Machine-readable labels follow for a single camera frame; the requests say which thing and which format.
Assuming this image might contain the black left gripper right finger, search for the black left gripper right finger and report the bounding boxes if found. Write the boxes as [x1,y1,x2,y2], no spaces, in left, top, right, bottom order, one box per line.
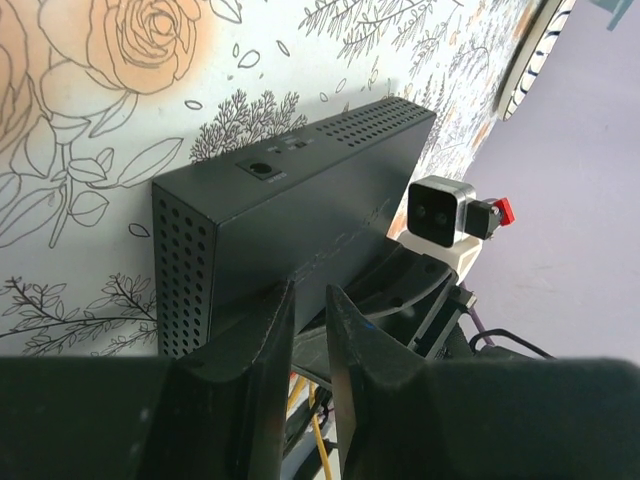
[326,286,639,479]

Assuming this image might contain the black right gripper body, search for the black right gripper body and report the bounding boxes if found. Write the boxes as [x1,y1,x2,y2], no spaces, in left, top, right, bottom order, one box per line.
[394,284,552,360]

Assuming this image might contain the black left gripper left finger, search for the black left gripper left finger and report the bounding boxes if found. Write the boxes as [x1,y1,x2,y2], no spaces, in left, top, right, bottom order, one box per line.
[1,282,295,479]

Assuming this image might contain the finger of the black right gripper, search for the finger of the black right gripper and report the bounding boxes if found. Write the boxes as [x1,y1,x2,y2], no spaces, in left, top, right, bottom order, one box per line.
[292,327,332,390]
[345,238,458,319]

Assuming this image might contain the black network switch box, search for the black network switch box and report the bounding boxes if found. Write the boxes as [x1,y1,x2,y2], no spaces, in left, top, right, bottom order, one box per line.
[152,97,436,358]

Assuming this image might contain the white plate blue stripes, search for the white plate blue stripes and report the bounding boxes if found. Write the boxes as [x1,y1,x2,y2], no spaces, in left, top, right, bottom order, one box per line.
[496,0,576,122]

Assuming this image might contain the floral patterned table mat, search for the floral patterned table mat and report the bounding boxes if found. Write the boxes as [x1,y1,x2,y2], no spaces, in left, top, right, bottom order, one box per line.
[1,1,539,356]

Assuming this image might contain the blue transparent plastic tub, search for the blue transparent plastic tub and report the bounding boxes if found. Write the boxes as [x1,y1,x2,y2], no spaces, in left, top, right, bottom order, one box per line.
[590,0,634,32]

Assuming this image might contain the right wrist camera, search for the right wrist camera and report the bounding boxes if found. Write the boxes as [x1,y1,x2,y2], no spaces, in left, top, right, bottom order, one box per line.
[397,175,515,282]

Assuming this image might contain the loose yellow ethernet cable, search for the loose yellow ethernet cable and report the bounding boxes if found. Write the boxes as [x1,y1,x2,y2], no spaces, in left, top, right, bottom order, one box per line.
[294,379,334,480]

